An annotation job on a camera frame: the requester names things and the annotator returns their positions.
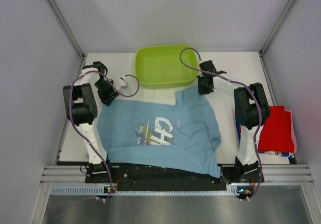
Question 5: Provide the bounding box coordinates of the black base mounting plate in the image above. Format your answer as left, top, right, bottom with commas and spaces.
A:
80, 163, 264, 192

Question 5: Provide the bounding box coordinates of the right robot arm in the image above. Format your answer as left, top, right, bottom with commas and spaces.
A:
197, 60, 270, 184

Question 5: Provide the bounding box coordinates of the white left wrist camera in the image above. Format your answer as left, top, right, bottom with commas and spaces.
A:
116, 75, 128, 89

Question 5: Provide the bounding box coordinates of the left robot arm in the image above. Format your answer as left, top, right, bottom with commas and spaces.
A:
63, 61, 119, 182

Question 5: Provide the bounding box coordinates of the green plastic basin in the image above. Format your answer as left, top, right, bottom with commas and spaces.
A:
134, 44, 198, 88

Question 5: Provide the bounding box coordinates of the light blue t shirt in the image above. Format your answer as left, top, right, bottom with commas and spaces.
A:
97, 86, 221, 178

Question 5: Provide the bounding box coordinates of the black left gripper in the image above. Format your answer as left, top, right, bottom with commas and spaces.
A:
94, 78, 119, 106

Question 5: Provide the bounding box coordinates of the aluminium corner post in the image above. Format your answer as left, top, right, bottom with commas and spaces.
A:
37, 0, 86, 59
258, 0, 308, 55

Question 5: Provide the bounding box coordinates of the right aluminium corner post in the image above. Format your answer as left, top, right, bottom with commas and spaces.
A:
258, 0, 308, 55

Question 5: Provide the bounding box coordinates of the red folded t shirt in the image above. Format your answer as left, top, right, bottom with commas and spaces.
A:
258, 105, 297, 153

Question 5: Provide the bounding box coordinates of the left aluminium corner post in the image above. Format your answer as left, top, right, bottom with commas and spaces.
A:
37, 0, 86, 59

